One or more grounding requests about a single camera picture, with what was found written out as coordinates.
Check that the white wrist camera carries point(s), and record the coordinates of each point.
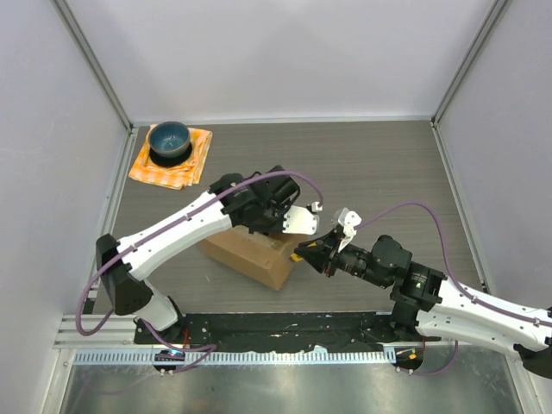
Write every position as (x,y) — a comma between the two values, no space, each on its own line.
(345,222)
(302,220)

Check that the blue ceramic bowl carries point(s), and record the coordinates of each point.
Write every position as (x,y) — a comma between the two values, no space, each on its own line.
(170,139)

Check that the brown cardboard express box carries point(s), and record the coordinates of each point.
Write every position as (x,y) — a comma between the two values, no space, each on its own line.
(264,258)

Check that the aluminium frame rail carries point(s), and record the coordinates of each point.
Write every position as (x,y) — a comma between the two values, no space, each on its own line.
(117,332)

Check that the orange checkered cloth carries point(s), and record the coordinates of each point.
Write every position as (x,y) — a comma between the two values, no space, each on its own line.
(178,174)

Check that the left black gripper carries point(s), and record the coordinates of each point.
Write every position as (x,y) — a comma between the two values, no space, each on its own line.
(278,228)

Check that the white slotted cable duct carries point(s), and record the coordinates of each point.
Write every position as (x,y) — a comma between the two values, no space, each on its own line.
(159,357)

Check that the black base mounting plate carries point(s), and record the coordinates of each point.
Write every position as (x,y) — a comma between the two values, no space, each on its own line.
(288,332)

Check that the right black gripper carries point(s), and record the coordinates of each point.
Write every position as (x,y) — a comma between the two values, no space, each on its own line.
(323,254)

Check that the yellow utility knife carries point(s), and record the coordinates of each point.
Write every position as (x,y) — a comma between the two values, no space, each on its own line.
(295,258)

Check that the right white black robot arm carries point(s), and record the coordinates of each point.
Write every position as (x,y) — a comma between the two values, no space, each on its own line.
(429,304)

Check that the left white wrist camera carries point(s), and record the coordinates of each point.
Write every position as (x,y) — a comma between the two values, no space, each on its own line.
(302,220)

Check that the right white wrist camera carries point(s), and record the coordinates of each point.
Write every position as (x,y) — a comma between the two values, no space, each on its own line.
(345,222)

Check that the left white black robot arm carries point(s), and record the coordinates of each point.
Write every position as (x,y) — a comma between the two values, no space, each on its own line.
(261,203)

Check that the black round coaster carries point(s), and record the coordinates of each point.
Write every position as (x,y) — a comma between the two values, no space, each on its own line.
(164,161)

